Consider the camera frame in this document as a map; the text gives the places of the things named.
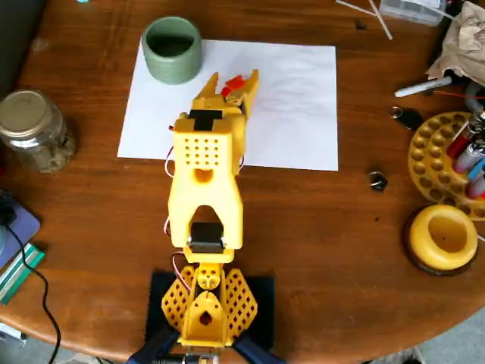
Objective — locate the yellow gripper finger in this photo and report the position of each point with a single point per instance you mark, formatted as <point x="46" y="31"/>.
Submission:
<point x="210" y="89"/>
<point x="251" y="93"/>

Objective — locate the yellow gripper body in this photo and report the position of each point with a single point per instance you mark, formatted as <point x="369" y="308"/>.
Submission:
<point x="211" y="99"/>

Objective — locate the orange plastic object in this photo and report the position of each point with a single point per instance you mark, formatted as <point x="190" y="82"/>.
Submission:
<point x="234" y="85"/>

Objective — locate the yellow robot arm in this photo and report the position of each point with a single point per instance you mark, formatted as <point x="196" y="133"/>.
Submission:
<point x="204" y="182"/>

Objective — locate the green ribbed cup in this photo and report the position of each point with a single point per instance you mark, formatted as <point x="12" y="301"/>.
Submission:
<point x="172" y="68"/>

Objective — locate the white paper sheet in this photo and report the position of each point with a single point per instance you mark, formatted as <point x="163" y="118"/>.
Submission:
<point x="295" y="113"/>

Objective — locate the small black clip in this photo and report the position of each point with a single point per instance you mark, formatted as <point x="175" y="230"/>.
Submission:
<point x="360" y="25"/>

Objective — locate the white thin stick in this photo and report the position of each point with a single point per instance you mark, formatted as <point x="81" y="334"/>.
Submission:
<point x="356" y="7"/>
<point x="380" y="19"/>

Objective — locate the small black metal nut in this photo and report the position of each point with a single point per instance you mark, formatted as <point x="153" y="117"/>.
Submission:
<point x="378" y="182"/>

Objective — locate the black key fob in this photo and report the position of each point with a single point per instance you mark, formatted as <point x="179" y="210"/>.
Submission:
<point x="409" y="119"/>

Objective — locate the white marker pen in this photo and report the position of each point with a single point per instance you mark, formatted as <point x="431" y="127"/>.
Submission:
<point x="420" y="88"/>

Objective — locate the clear plastic box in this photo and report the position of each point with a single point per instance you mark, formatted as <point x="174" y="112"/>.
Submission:
<point x="409" y="11"/>

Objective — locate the glass jar gold lid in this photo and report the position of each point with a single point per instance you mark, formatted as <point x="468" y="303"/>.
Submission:
<point x="30" y="125"/>

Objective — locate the yellow round holed tray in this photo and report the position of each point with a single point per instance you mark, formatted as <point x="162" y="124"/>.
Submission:
<point x="432" y="163"/>

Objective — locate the black base pad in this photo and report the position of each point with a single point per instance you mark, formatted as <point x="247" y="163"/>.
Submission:
<point x="265" y="295"/>

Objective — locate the dark grey furniture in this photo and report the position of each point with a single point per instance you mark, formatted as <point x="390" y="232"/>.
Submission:
<point x="15" y="38"/>

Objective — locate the red lighter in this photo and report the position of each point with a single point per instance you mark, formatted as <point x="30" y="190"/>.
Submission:
<point x="458" y="142"/>

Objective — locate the crumpled brown paper bag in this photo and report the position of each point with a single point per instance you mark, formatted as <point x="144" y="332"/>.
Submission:
<point x="464" y="45"/>

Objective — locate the grey tube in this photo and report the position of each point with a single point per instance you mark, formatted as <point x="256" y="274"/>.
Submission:
<point x="471" y="93"/>

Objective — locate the purple notebook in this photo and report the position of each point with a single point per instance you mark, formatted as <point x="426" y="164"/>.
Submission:
<point x="22" y="227"/>

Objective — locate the pink lighter silver cap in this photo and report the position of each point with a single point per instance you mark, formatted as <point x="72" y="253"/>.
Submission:
<point x="468" y="157"/>

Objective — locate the yellow round bowl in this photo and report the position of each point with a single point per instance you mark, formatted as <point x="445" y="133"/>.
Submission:
<point x="424" y="242"/>

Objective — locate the black device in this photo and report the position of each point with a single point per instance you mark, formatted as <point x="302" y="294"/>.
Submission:
<point x="5" y="210"/>

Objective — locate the blue lighter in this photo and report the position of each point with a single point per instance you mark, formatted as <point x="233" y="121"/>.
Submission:
<point x="476" y="170"/>

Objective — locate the blue clamp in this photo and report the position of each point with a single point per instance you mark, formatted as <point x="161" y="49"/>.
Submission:
<point x="151" y="349"/>
<point x="257" y="350"/>

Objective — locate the green book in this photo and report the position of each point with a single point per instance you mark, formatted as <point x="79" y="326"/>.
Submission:
<point x="19" y="273"/>

